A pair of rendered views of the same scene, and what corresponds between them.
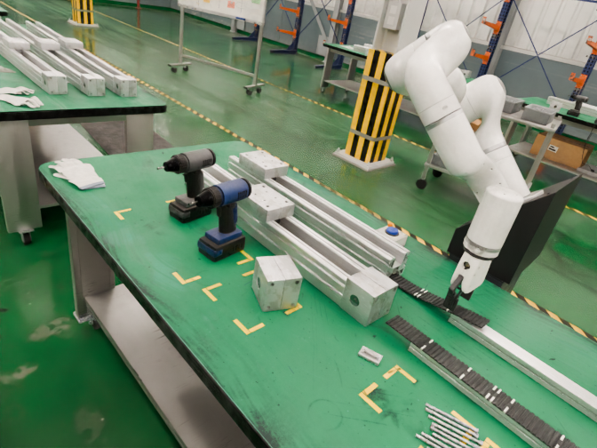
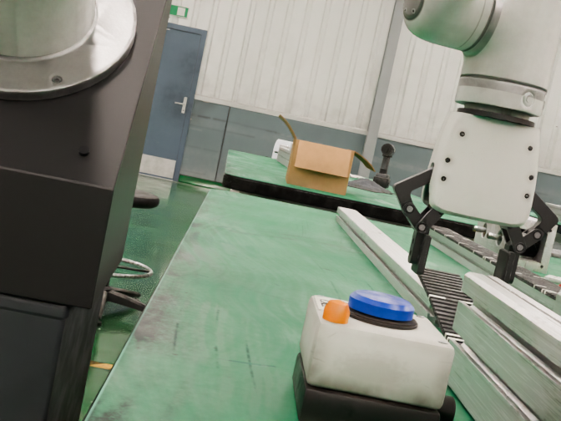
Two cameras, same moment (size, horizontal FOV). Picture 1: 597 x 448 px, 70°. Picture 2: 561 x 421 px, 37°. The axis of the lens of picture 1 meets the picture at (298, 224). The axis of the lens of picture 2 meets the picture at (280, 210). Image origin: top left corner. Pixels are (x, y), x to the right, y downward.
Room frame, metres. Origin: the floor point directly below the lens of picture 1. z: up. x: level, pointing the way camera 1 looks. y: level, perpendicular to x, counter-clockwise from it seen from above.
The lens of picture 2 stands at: (1.64, 0.00, 0.94)
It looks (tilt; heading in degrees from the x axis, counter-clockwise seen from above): 5 degrees down; 225
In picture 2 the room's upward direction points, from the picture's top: 12 degrees clockwise
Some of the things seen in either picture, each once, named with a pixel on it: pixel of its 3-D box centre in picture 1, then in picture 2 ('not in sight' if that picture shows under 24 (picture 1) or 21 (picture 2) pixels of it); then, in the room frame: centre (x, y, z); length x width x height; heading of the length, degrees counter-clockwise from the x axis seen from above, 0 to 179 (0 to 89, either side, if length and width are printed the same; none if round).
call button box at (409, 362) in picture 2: (387, 240); (381, 366); (1.23, -0.30, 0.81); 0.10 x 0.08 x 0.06; 138
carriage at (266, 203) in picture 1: (264, 205); not in sight; (1.19, 0.12, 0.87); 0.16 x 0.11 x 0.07; 48
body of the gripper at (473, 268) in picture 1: (472, 266); (484, 163); (0.93, -0.45, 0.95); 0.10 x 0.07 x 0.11; 138
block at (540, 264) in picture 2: not in sight; (513, 240); (0.17, -0.82, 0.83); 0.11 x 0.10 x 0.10; 141
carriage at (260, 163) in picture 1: (262, 167); not in sight; (1.50, 0.17, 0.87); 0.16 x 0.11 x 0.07; 48
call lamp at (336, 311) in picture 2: not in sight; (336, 309); (1.28, -0.30, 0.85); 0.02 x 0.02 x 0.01
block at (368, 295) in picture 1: (370, 293); not in sight; (0.90, -0.22, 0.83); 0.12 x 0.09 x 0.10; 138
